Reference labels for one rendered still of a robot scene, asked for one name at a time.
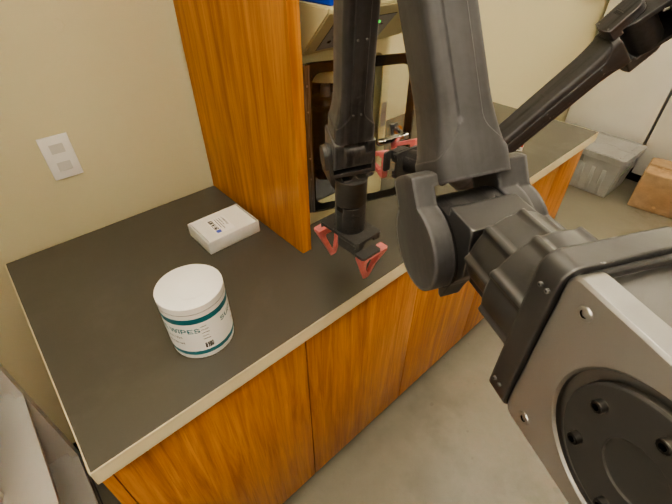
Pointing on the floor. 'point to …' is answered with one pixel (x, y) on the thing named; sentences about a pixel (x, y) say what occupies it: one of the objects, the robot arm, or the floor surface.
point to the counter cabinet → (311, 396)
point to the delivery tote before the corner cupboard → (605, 164)
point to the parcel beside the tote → (654, 189)
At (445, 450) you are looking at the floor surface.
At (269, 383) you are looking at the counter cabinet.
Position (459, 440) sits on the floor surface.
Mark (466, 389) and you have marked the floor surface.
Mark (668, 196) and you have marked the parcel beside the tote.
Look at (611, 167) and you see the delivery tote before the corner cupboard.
